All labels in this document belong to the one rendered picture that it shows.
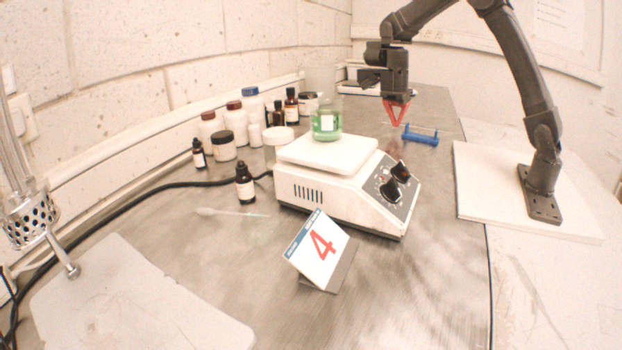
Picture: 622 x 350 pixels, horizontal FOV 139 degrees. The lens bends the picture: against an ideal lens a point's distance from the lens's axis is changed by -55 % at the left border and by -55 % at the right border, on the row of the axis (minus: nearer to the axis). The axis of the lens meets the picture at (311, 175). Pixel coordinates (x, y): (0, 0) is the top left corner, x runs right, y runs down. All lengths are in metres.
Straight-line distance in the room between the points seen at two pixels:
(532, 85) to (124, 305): 0.66
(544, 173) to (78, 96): 0.86
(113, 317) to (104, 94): 0.42
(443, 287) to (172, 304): 0.30
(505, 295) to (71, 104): 0.74
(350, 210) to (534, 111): 0.36
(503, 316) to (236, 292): 0.30
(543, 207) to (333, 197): 0.37
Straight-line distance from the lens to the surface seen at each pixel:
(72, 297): 0.40
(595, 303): 0.44
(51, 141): 0.56
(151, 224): 0.45
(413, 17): 0.61
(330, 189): 0.33
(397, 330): 0.27
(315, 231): 0.30
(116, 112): 0.60
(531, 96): 0.50
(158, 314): 0.30
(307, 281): 0.29
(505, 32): 0.51
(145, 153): 0.59
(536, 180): 0.52
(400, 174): 0.39
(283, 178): 0.37
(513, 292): 0.35
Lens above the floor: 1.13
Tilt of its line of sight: 29 degrees down
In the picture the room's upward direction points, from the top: 2 degrees counter-clockwise
